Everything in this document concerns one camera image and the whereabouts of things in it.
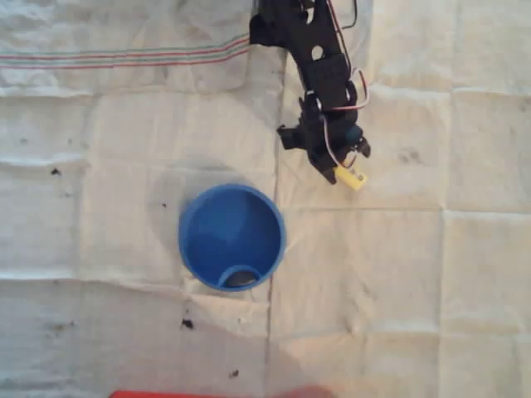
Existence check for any small yellow block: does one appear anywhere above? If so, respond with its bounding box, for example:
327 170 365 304
334 164 370 193

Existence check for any blue plastic cup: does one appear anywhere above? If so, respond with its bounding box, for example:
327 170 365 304
178 183 288 294

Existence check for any white creased cloth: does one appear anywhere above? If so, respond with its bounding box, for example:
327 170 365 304
0 0 531 398

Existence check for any white towel with coloured stripes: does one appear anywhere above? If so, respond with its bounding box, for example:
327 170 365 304
0 0 251 97

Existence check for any red flat object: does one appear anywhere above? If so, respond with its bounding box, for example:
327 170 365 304
110 388 300 398

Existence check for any red white black servo cable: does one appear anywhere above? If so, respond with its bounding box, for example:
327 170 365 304
325 0 372 114
319 111 358 167

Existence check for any black gripper camera mount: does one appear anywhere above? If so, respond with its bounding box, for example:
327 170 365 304
276 123 310 152

